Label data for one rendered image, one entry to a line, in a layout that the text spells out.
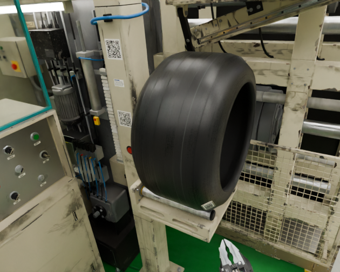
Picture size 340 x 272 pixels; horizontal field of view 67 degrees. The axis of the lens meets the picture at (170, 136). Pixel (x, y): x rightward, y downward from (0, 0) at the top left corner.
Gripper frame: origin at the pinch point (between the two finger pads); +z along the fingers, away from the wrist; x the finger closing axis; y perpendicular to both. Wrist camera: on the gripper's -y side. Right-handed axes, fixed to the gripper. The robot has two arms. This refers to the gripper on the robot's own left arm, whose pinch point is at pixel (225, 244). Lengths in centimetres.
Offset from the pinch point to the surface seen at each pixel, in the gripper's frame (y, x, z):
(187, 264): -101, 36, 49
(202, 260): -105, 26, 50
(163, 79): 41, -3, 36
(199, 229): -15.9, 8.3, 18.0
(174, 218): -16.6, 17.6, 27.6
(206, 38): 31, -28, 75
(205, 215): -11.1, 3.7, 19.7
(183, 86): 39.2, -8.1, 29.5
